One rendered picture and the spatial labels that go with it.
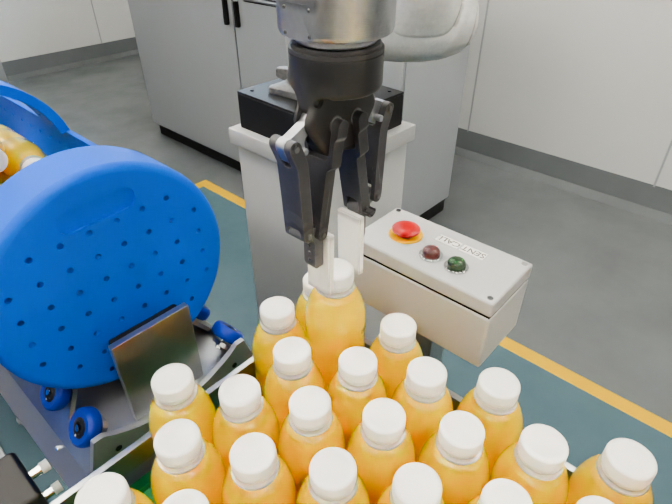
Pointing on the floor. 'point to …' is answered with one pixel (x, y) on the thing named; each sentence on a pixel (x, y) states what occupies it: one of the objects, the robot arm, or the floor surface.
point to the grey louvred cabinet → (426, 142)
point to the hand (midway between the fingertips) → (336, 251)
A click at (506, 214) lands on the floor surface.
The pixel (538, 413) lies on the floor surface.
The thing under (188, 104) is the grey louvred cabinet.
